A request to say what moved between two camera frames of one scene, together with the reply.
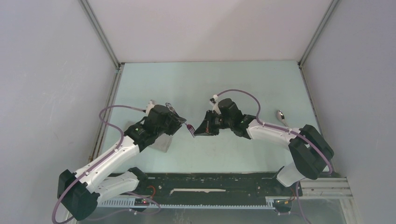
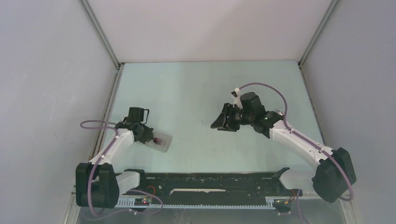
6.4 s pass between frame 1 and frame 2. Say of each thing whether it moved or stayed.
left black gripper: moved
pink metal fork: moved
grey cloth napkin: stayed
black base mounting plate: stayed
